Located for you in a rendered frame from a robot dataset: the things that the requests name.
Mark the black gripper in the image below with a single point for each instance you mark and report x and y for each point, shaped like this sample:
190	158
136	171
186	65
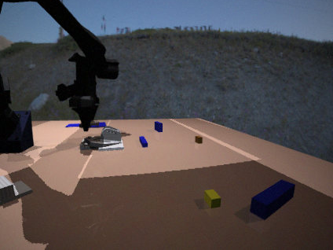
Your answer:
84	104

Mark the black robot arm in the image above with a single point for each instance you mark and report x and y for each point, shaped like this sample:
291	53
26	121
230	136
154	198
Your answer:
93	63

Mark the small yellow block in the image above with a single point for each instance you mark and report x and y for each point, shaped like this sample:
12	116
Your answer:
212	198

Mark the small brown block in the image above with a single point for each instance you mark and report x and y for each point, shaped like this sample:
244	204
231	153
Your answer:
199	139

